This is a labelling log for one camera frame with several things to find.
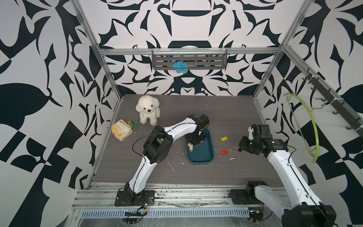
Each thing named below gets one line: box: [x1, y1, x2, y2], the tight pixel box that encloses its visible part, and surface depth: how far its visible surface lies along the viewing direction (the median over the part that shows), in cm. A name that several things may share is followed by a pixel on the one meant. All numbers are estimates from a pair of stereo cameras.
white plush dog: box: [135, 94, 161, 127], surface depth 96 cm
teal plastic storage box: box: [186, 128, 215, 165], surface depth 93 cm
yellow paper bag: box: [111, 119, 134, 142], surface depth 98 cm
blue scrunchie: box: [172, 60, 189, 74], surface depth 93 cm
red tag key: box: [220, 149, 233, 155], surface depth 93 cm
